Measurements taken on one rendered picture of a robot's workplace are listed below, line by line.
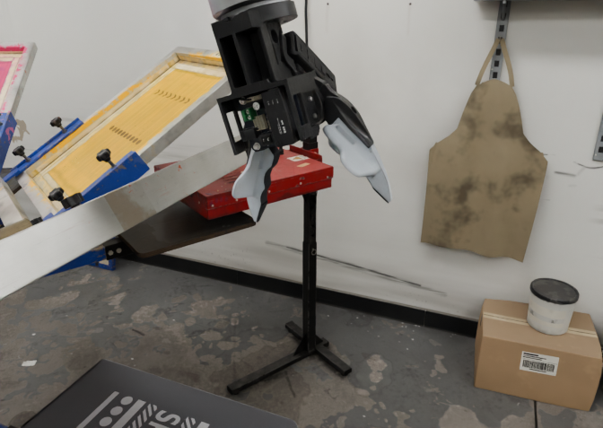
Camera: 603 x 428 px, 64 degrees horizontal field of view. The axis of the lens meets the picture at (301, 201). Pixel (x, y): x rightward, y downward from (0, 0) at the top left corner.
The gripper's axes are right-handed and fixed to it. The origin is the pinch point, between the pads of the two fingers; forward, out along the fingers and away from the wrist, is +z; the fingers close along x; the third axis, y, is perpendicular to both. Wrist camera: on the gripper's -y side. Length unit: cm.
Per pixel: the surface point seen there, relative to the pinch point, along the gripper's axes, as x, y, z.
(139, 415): -55, -12, 39
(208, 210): -82, -86, 21
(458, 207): -18, -193, 69
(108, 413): -61, -10, 38
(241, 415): -38, -19, 45
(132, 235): -110, -77, 23
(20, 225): -75, -18, -1
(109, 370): -69, -20, 35
